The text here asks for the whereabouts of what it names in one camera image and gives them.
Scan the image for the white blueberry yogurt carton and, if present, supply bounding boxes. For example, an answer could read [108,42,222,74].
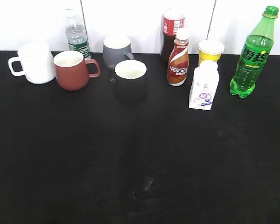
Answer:
[189,60,219,111]

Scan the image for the black ceramic mug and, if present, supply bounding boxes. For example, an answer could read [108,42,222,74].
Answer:
[108,60,147,106]

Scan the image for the white ceramic mug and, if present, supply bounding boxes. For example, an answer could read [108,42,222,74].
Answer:
[8,42,56,84]

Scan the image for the brown Nescafe coffee bottle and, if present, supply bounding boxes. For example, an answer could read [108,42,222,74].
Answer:
[167,28,189,86]

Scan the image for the green Sprite bottle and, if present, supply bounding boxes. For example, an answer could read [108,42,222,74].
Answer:
[229,6,279,98]

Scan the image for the cola bottle red label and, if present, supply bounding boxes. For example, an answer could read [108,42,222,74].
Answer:
[160,7,185,66]

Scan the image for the yellow cup white lid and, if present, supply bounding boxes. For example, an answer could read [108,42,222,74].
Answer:
[198,39,224,67]

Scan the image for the grey ceramic mug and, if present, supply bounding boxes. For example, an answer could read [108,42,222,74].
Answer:
[103,35,134,68]

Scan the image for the red ceramic mug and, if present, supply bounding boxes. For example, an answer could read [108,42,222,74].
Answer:
[53,50,101,91]

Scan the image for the clear water bottle green label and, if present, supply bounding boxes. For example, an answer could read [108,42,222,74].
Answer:
[65,8,91,59]

